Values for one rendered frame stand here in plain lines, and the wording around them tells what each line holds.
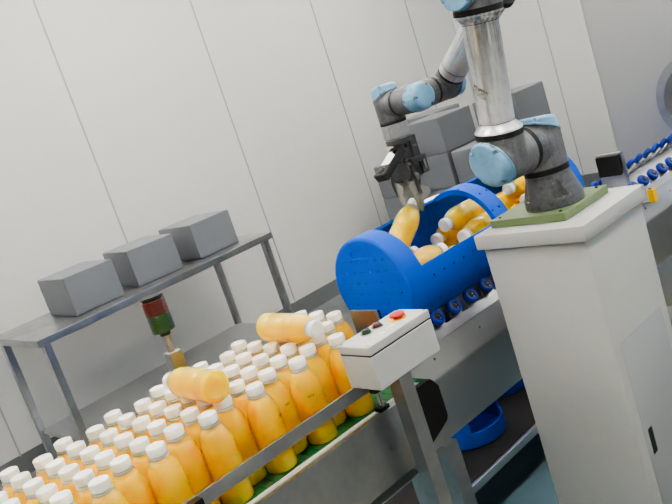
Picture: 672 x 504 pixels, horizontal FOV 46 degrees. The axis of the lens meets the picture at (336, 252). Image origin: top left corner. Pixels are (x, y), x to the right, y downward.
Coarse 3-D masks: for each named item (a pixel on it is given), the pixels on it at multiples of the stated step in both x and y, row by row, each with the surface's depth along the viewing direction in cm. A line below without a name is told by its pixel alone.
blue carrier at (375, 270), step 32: (448, 192) 234; (480, 192) 230; (384, 224) 225; (352, 256) 213; (384, 256) 203; (448, 256) 211; (480, 256) 219; (352, 288) 217; (384, 288) 208; (416, 288) 202; (448, 288) 212
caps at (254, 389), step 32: (224, 352) 196; (160, 384) 188; (256, 384) 166; (128, 416) 172; (192, 416) 162; (64, 448) 170; (96, 448) 160; (160, 448) 149; (32, 480) 154; (64, 480) 153; (96, 480) 143
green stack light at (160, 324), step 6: (168, 312) 209; (150, 318) 207; (156, 318) 207; (162, 318) 207; (168, 318) 209; (150, 324) 208; (156, 324) 207; (162, 324) 208; (168, 324) 208; (174, 324) 211; (156, 330) 208; (162, 330) 208; (168, 330) 208
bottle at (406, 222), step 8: (408, 208) 220; (416, 208) 222; (400, 216) 219; (408, 216) 218; (416, 216) 219; (400, 224) 217; (408, 224) 218; (416, 224) 219; (392, 232) 217; (400, 232) 216; (408, 232) 217; (408, 240) 217
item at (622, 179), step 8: (616, 152) 288; (600, 160) 291; (608, 160) 289; (616, 160) 287; (624, 160) 288; (600, 168) 293; (608, 168) 290; (616, 168) 288; (624, 168) 288; (600, 176) 294; (608, 176) 292; (616, 176) 291; (624, 176) 289; (608, 184) 294; (616, 184) 292; (624, 184) 290
